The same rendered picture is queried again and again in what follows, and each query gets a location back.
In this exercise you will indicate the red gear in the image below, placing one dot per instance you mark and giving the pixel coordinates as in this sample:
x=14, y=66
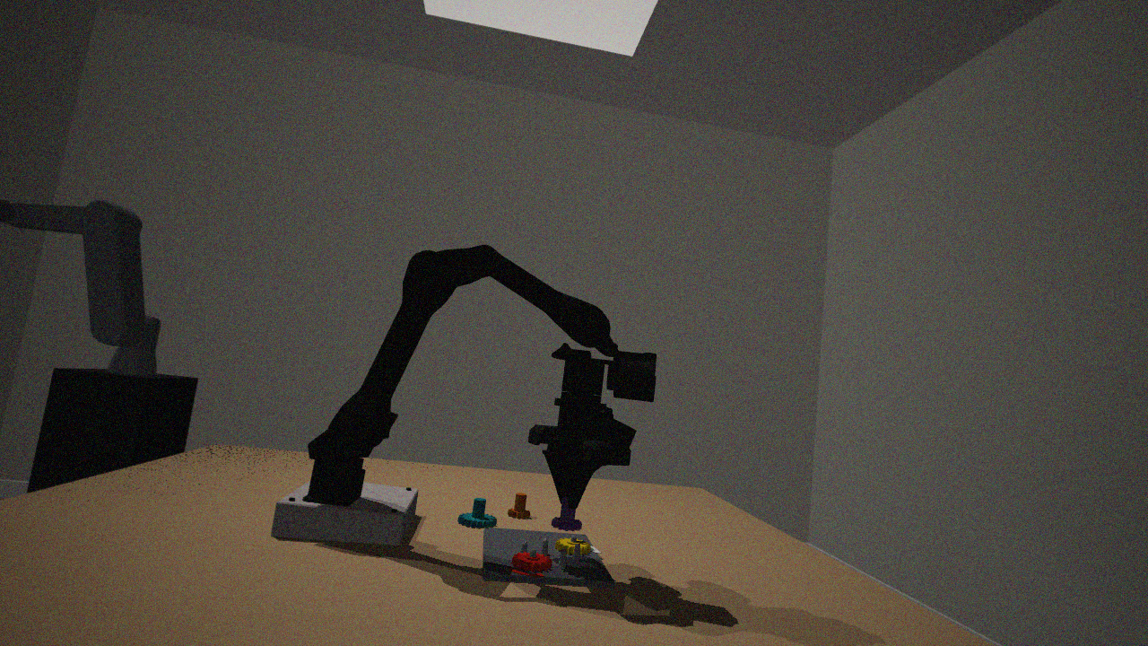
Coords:
x=539, y=563

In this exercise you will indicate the teal gear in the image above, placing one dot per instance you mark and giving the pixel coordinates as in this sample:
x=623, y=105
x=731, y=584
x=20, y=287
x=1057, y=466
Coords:
x=477, y=518

